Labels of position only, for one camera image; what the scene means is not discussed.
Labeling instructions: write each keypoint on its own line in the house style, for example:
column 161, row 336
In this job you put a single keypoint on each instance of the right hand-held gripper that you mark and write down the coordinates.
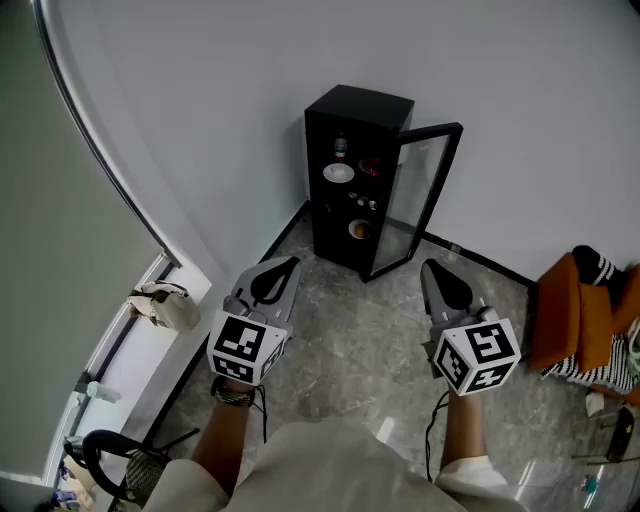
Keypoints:
column 480, row 350

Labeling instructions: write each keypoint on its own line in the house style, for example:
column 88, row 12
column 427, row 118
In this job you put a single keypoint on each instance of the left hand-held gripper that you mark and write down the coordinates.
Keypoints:
column 235, row 345

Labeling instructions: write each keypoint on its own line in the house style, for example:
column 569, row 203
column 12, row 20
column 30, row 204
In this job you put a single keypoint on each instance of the white round plate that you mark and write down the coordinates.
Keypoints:
column 327, row 176

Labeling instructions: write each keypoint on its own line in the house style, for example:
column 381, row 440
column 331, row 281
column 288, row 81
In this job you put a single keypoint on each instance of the black glass-door cabinet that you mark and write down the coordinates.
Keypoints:
column 350, row 115

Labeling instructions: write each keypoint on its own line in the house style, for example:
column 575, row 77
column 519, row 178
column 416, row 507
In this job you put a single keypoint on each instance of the person's right forearm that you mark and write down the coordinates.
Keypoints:
column 462, row 430

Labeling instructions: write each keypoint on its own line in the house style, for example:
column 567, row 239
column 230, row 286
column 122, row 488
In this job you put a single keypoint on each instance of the person's left forearm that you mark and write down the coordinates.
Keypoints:
column 225, row 440

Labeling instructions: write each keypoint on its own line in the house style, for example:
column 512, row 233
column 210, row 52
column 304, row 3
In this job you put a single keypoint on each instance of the beige handbag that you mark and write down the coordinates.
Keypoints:
column 175, row 312

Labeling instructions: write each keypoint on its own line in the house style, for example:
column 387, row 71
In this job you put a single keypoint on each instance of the orange fruit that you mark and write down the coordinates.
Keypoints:
column 359, row 230

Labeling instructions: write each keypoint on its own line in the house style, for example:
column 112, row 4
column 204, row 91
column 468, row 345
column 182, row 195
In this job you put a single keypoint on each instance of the small white bowl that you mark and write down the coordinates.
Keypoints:
column 351, row 229

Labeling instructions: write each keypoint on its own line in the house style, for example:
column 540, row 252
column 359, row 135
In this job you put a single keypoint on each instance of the orange armchair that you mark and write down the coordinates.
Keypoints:
column 560, row 310

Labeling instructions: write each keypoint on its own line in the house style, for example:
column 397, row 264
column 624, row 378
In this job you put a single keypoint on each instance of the white dark-rimmed plate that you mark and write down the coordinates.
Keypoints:
column 372, row 173

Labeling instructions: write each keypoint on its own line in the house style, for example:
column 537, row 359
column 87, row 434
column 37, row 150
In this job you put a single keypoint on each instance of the white window sill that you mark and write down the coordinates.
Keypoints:
column 145, row 360

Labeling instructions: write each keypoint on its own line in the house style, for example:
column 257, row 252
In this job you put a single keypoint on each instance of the red watermelon slice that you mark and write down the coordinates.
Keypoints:
column 370, row 164

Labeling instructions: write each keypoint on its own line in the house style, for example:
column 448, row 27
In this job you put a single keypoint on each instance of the black garment with white stripes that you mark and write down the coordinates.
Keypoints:
column 590, row 262

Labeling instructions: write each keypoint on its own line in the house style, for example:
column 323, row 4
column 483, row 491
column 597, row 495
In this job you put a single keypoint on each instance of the clear water bottle red cap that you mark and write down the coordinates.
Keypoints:
column 340, row 147

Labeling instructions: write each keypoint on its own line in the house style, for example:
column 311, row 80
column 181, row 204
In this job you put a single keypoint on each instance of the black white striped cloth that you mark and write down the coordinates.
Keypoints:
column 600, row 367

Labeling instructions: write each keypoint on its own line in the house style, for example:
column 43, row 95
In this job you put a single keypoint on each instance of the person's beige shirt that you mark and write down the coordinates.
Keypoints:
column 325, row 475

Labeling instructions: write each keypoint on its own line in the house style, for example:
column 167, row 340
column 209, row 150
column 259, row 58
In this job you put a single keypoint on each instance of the pale green white bottle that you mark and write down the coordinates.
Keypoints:
column 102, row 391

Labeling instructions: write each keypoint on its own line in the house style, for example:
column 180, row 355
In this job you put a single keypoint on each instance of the grey roller blind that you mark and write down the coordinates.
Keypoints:
column 55, row 225

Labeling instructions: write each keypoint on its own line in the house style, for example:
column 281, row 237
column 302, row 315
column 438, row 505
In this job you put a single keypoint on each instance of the glass side table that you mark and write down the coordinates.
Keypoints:
column 600, row 480

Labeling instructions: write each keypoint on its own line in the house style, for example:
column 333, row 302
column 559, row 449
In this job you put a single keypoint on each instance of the black frame chair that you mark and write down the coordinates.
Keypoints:
column 95, row 450

